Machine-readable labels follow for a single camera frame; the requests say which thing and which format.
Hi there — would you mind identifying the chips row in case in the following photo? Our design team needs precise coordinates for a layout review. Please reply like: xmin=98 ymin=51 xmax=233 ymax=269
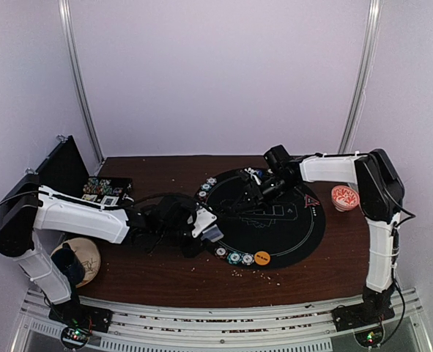
xmin=83 ymin=177 xmax=114 ymax=195

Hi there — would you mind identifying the blue cream 10 chip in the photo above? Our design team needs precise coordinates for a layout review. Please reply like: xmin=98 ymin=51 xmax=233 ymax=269
xmin=241 ymin=253 xmax=255 ymax=265
xmin=207 ymin=177 xmax=217 ymax=186

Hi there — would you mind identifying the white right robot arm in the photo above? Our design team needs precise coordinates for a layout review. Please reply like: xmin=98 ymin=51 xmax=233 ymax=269
xmin=230 ymin=145 xmax=405 ymax=293

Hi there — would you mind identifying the aluminium frame post right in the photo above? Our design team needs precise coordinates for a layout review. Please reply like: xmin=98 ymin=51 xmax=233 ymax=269
xmin=338 ymin=0 xmax=382 ymax=154

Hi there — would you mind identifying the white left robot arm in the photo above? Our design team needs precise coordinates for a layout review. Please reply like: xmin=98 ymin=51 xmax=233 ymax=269
xmin=0 ymin=175 xmax=218 ymax=326

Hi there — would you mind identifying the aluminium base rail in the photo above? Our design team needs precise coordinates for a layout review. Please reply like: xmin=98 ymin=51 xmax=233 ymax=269
xmin=7 ymin=289 xmax=433 ymax=351

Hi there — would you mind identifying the beige patterned plate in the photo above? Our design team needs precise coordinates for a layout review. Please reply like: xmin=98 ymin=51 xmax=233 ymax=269
xmin=52 ymin=238 xmax=101 ymax=287

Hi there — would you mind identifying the red white patterned bowl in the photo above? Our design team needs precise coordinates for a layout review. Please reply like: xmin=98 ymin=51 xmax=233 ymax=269
xmin=330 ymin=186 xmax=360 ymax=212

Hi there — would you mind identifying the round black poker mat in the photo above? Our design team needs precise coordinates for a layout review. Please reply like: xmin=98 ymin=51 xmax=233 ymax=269
xmin=195 ymin=168 xmax=326 ymax=270

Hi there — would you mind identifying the blue playing card deck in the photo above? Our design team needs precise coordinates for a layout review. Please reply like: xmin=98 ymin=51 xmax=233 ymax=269
xmin=201 ymin=225 xmax=224 ymax=243

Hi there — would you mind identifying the red triangular all-in marker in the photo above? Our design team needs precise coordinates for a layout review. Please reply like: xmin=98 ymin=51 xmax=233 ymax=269
xmin=305 ymin=194 xmax=320 ymax=208

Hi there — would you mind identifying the blue green 50 chip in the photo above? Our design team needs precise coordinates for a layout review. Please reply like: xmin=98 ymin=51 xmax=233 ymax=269
xmin=227 ymin=252 xmax=242 ymax=265
xmin=201 ymin=183 xmax=212 ymax=191

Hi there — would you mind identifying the orange black 100 chip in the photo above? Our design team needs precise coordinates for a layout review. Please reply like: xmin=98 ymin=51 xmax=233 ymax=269
xmin=215 ymin=247 xmax=228 ymax=259
xmin=197 ymin=191 xmax=208 ymax=199

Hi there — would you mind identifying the black poker set case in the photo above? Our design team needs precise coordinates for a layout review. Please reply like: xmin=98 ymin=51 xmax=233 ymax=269
xmin=25 ymin=136 xmax=133 ymax=206

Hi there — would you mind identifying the aluminium frame post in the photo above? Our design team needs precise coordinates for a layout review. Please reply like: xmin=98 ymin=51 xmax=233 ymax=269
xmin=338 ymin=0 xmax=382 ymax=154
xmin=58 ymin=0 xmax=105 ymax=164

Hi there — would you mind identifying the white playing card box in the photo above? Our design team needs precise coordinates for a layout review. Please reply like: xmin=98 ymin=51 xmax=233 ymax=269
xmin=100 ymin=196 xmax=119 ymax=206

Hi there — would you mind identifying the aluminium frame post left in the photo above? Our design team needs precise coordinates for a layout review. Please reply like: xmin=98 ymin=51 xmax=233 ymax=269
xmin=58 ymin=0 xmax=105 ymax=164

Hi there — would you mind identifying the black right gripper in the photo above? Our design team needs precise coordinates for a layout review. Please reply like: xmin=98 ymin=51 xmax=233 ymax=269
xmin=232 ymin=174 xmax=297 ymax=213

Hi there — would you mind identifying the yellow big blind button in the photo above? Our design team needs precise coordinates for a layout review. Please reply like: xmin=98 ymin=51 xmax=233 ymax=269
xmin=253 ymin=251 xmax=271 ymax=266

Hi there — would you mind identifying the dark blue mug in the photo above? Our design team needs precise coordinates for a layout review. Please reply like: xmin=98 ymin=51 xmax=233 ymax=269
xmin=51 ymin=242 xmax=85 ymax=286

